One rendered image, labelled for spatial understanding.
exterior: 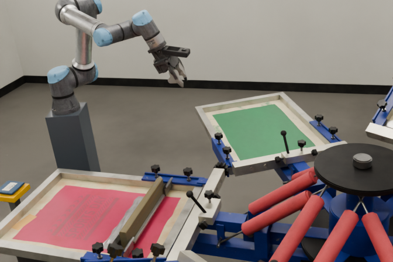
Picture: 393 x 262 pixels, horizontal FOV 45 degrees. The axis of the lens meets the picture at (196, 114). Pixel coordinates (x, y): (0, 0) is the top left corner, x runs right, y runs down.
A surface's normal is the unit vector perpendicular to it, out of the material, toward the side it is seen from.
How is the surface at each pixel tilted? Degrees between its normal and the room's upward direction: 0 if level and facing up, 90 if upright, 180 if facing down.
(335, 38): 90
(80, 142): 90
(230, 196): 0
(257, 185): 0
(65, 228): 0
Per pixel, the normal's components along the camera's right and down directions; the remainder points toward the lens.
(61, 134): -0.03, 0.42
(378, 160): -0.09, -0.91
